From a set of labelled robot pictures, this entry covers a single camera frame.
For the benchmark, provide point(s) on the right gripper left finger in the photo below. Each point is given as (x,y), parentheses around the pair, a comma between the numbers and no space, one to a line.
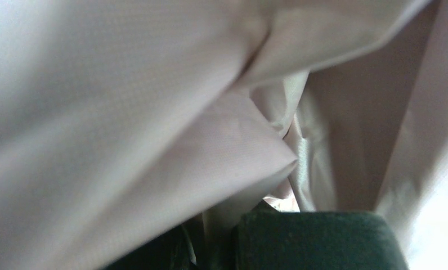
(171,250)

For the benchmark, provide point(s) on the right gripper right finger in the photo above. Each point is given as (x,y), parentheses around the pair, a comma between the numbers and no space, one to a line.
(269,239)

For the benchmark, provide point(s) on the pink folding umbrella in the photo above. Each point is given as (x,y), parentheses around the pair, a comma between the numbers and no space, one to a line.
(122,119)

